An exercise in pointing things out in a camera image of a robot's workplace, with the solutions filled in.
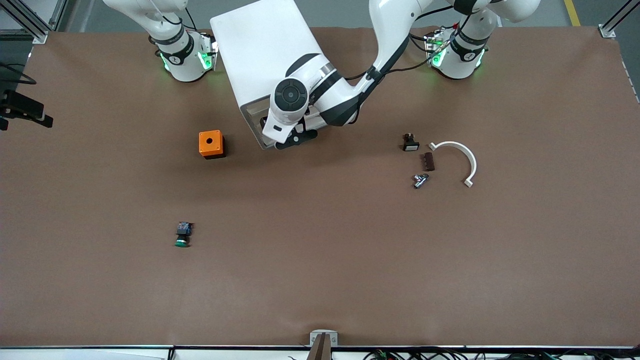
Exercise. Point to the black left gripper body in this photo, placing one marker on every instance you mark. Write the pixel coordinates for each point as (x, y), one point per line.
(264, 122)

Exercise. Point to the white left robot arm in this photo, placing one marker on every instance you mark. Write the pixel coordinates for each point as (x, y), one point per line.
(390, 25)

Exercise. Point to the white table edge rail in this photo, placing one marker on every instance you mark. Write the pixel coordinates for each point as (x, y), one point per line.
(100, 354)

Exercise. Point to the orange button enclosure box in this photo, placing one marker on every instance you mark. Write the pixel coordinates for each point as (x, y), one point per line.
(215, 149)

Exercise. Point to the chrome tee valve fitting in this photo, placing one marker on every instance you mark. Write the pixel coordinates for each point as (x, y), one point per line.
(419, 181)

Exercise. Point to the aluminium frame post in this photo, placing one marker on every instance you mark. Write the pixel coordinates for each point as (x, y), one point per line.
(607, 31)
(40, 36)

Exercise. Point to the green push button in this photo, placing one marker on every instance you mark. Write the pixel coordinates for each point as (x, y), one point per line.
(182, 243)

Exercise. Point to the grey metal mount bracket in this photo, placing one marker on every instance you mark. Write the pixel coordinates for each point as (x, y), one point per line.
(334, 339)

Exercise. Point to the dark brown cylinder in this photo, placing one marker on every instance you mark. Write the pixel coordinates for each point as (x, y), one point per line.
(427, 162)

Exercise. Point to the white square push button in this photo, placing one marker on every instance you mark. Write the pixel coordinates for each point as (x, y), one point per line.
(411, 145)

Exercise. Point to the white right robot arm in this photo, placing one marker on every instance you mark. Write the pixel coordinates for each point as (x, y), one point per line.
(182, 65)

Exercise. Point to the brown wedge piece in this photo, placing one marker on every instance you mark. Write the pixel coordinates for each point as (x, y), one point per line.
(320, 350)

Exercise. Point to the white drawer cabinet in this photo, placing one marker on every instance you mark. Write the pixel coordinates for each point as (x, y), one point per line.
(250, 45)

